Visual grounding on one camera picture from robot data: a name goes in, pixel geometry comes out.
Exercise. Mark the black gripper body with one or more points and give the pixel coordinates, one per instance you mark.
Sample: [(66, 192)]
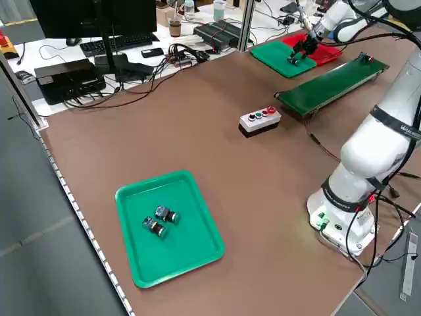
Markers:
[(313, 40)]

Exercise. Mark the grey push-button control box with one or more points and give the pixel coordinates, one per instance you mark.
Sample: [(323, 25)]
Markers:
[(260, 121)]

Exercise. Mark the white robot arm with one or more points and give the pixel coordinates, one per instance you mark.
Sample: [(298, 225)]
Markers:
[(371, 154), (342, 19)]

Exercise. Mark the green belt conveyor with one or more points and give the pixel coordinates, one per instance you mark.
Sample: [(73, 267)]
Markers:
[(329, 85)]

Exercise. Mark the black equipment box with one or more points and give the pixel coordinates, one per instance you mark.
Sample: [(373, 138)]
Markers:
[(65, 79)]

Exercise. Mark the yellow emergency stop button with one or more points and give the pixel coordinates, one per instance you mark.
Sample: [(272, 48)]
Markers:
[(6, 46)]

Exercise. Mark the red plastic tray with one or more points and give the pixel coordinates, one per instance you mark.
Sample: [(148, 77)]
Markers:
[(329, 53)]

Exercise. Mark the green plastic tray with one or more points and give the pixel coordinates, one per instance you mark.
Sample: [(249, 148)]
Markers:
[(273, 57), (184, 256)]

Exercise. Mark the black finned power supply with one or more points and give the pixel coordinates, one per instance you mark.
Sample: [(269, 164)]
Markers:
[(213, 39), (228, 28)]

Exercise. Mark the green-tinted glass jar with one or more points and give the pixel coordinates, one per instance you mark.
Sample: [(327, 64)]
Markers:
[(219, 10)]

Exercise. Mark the clear plastic bottle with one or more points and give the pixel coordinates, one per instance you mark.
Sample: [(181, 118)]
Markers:
[(188, 10)]

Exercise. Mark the brown drink cup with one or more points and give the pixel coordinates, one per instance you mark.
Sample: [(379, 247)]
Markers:
[(175, 28)]

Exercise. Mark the small black device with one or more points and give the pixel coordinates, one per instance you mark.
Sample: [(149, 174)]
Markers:
[(152, 52)]

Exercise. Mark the black keyboard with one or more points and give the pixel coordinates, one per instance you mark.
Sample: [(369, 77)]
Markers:
[(115, 42)]

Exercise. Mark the black computer monitor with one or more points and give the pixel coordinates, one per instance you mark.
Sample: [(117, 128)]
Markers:
[(98, 16)]

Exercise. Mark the black computer mouse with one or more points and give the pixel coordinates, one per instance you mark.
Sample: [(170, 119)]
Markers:
[(73, 41)]

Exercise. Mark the small grey device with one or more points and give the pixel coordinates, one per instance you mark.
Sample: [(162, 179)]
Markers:
[(24, 77)]

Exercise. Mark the aluminium frame post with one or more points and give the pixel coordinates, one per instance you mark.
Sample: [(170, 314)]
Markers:
[(246, 23)]

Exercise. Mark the flat metal bracket strip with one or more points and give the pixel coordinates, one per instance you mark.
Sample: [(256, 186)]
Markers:
[(409, 263)]

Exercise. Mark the aluminium frame rail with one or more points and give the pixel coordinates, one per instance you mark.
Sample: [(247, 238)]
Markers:
[(23, 92)]

